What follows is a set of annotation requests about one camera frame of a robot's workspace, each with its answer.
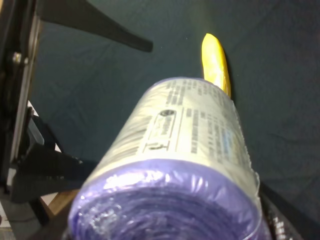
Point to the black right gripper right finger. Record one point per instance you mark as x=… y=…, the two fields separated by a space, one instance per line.
x=82 y=15

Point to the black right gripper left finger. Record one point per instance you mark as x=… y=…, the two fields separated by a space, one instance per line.
x=41 y=171

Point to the purple bag roll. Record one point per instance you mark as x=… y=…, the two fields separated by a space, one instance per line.
x=178 y=170

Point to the black tablecloth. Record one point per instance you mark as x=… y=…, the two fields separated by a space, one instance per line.
x=86 y=87

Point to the yellow banana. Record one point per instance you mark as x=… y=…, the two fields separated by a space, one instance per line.
x=214 y=63

